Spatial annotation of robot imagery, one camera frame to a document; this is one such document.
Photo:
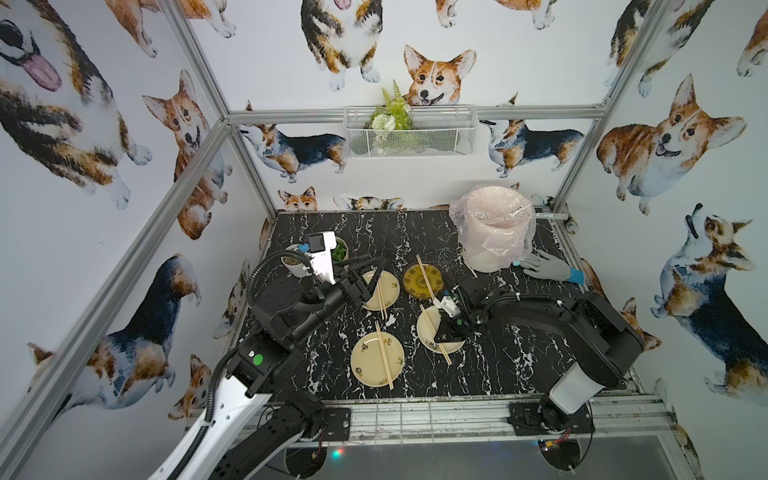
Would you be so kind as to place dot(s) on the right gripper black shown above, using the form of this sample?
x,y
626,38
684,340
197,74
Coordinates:
x,y
448,333

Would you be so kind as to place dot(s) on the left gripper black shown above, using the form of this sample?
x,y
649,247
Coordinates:
x,y
350,279

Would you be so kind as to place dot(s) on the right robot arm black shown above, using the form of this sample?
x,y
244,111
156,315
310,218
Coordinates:
x,y
604,344

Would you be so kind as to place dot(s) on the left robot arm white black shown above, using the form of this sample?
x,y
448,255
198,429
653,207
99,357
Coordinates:
x,y
287,311

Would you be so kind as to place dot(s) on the cream plate upper left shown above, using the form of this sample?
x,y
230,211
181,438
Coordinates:
x,y
386,293

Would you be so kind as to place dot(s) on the cream plate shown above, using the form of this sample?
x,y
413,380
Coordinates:
x,y
386,293
366,361

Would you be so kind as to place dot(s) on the tan pot green plant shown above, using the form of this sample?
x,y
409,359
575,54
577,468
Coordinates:
x,y
340,252

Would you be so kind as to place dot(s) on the yellow patterned dark-rimmed plate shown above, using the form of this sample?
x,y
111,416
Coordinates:
x,y
414,283

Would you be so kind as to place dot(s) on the cream plate chipped right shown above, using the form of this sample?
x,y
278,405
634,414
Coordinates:
x,y
427,326

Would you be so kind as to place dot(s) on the grey glove blue cuff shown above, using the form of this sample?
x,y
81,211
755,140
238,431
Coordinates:
x,y
545,266

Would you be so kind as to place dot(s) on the cream plate front left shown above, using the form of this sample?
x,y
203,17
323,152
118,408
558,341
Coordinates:
x,y
366,361

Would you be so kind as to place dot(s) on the white bin with plastic bag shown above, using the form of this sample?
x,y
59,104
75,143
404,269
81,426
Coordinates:
x,y
495,227

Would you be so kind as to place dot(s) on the clear wrapper scrap by bin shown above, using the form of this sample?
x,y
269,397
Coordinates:
x,y
552,216

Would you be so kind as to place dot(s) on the green fern white flower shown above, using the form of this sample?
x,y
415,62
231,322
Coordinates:
x,y
393,115

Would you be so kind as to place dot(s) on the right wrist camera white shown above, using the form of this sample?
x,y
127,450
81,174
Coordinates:
x,y
448,305

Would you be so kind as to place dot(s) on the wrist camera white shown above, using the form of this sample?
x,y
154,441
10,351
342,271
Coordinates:
x,y
448,305
317,248

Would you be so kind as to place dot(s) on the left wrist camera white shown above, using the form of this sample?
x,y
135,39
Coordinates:
x,y
317,248

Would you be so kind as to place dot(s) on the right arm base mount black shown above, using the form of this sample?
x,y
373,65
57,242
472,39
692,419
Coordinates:
x,y
534,418

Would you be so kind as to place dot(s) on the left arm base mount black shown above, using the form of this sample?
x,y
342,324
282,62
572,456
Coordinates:
x,y
325,424

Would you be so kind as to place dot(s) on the white wire wall basket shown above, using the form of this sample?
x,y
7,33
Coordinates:
x,y
437,132

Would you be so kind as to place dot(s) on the aluminium front rail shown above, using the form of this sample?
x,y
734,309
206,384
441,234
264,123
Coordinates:
x,y
403,421

